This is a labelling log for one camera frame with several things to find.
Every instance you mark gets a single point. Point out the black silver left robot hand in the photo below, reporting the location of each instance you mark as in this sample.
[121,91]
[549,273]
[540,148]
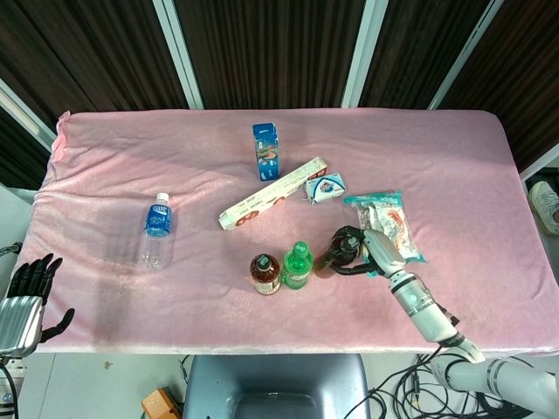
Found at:
[22,323]

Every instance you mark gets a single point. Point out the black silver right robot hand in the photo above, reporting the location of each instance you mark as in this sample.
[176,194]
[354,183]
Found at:
[384,253]

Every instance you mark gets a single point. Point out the dark brown tea bottle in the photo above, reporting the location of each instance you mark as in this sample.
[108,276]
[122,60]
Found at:
[325,264]

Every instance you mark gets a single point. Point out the amber tea bottle white label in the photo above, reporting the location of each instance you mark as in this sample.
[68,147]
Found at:
[265,275]

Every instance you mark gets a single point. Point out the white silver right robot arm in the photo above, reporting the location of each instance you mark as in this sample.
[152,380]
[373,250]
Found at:
[423,310]

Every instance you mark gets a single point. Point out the teal snack packet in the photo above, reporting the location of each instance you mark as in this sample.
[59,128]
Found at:
[393,218]

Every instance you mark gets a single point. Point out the small white blue box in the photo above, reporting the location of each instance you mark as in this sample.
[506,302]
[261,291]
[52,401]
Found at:
[325,188]

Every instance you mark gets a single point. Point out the green soda bottle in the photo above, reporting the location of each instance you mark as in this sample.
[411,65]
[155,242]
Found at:
[298,268]

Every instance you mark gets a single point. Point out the long white box red circles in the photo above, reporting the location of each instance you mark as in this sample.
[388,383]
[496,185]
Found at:
[266,198]

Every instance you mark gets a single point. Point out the blue cookie box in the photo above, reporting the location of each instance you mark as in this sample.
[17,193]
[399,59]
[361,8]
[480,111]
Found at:
[266,153]

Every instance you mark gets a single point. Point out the orange box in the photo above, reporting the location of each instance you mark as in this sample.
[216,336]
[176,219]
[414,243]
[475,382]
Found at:
[159,403]

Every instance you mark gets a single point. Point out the clear water bottle blue label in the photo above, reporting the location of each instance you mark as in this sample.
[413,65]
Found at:
[156,231]

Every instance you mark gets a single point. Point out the white shoe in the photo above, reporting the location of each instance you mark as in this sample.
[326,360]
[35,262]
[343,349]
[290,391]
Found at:
[546,207]

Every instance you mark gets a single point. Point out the pink plush table cloth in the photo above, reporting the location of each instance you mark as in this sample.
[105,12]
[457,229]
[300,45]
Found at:
[174,153]

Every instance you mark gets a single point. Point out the dark brown pleated curtain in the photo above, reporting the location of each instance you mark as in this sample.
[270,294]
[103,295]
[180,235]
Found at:
[271,48]

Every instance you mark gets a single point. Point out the white frame post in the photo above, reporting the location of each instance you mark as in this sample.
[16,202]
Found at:
[364,52]
[465,57]
[26,113]
[179,52]

